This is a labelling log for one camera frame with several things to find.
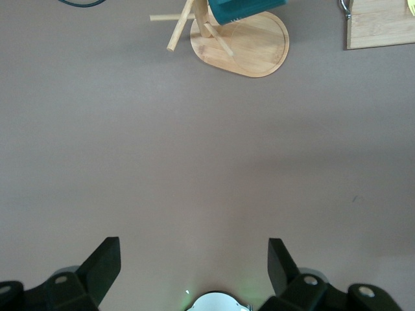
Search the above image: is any wooden mug tree stand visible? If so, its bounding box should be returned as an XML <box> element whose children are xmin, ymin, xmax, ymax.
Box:
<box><xmin>149</xmin><ymin>0</ymin><xmax>291</xmax><ymax>78</ymax></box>

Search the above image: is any wooden cutting board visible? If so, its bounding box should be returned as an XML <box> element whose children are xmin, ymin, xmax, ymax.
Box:
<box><xmin>337</xmin><ymin>0</ymin><xmax>415</xmax><ymax>51</ymax></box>

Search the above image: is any black loose cable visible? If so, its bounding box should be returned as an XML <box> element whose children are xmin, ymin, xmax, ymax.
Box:
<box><xmin>58</xmin><ymin>0</ymin><xmax>102</xmax><ymax>8</ymax></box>

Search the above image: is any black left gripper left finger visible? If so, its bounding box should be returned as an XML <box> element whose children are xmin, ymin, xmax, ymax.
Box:
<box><xmin>0</xmin><ymin>236</ymin><xmax>122</xmax><ymax>311</ymax></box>

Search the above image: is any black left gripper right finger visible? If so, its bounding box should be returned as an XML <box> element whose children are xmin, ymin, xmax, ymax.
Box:
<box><xmin>259</xmin><ymin>238</ymin><xmax>403</xmax><ymax>311</ymax></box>

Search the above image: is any dark teal cup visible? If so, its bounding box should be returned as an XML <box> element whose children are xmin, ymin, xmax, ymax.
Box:
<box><xmin>207</xmin><ymin>0</ymin><xmax>288</xmax><ymax>26</ymax></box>

